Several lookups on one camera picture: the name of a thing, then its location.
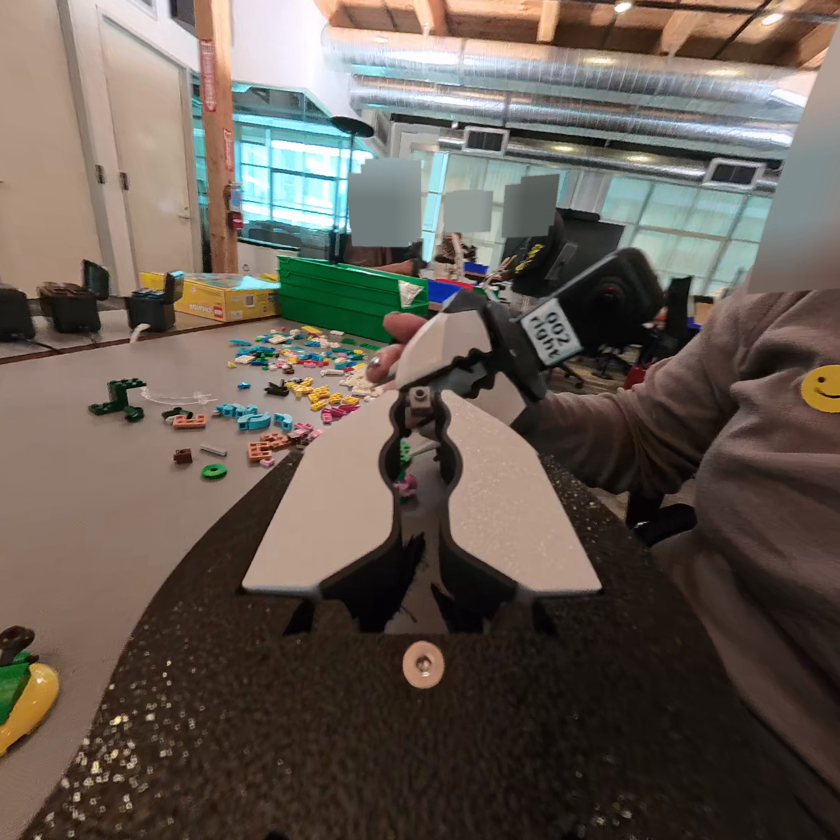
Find clear curved toy piece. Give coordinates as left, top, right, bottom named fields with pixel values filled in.
left=140, top=386, right=218, bottom=405

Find person's right forearm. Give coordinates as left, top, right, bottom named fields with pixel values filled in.
left=515, top=348, right=744, bottom=494

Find yellow base green slope build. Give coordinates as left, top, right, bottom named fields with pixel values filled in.
left=0, top=625, right=60, bottom=757

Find blue plastic bins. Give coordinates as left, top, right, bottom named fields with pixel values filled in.
left=427, top=276, right=491, bottom=307

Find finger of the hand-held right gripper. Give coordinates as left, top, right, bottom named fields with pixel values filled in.
left=444, top=366, right=530, bottom=429
left=395, top=307, right=497, bottom=396

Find person's grey sweatshirt torso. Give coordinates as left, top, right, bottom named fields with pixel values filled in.
left=626, top=285, right=840, bottom=818

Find green toy brick tree build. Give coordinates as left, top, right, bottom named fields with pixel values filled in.
left=393, top=438, right=422, bottom=508

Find black monitor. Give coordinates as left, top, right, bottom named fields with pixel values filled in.
left=556, top=209, right=626, bottom=265

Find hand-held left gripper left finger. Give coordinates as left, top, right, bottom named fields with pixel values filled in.
left=241, top=391, right=412, bottom=601

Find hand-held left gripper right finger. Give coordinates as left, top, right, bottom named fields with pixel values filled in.
left=432, top=390, right=604, bottom=599

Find dark green toy brick build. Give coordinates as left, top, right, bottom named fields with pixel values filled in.
left=88, top=377, right=149, bottom=423

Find silver air duct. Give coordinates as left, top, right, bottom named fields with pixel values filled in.
left=348, top=73, right=809, bottom=148
left=320, top=26, right=823, bottom=83

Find pile of toy bricks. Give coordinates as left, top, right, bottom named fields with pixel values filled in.
left=161, top=324, right=405, bottom=469

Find wooden post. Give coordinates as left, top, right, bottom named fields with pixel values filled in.
left=194, top=0, right=239, bottom=276

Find yellow smiley sticker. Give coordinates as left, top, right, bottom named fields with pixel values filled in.
left=800, top=364, right=840, bottom=415

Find yellow cardboard box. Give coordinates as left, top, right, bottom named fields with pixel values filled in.
left=138, top=269, right=282, bottom=323

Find black charger box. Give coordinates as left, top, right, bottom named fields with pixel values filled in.
left=125, top=269, right=185, bottom=333
left=35, top=259, right=110, bottom=335
left=0, top=283, right=35, bottom=343

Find stack of green plastic bins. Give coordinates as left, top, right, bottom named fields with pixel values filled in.
left=276, top=254, right=431, bottom=326

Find person's right hand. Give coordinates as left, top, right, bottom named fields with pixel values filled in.
left=365, top=311, right=428, bottom=385

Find white door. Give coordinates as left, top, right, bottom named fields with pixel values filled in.
left=96, top=9, right=202, bottom=280

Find grey desk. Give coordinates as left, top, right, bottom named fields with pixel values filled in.
left=0, top=314, right=409, bottom=840

